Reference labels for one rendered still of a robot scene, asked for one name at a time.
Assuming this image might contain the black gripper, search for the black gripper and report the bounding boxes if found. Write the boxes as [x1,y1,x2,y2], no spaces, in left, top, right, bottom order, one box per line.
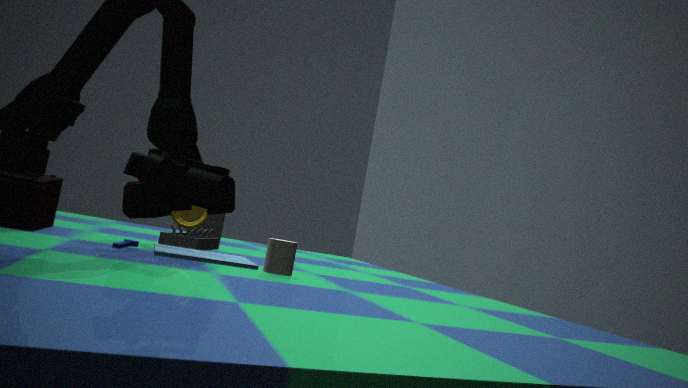
[123,176,235,219]

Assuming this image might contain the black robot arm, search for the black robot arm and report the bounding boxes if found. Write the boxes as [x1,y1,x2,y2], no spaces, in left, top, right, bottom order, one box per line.
[0,0,230,212]

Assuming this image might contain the yellow plate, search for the yellow plate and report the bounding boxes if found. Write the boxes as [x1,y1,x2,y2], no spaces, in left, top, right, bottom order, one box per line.
[172,205,210,229]

